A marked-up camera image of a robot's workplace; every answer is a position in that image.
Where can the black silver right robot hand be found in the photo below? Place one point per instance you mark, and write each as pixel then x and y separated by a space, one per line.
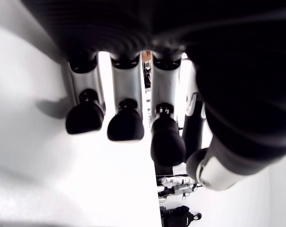
pixel 228 71

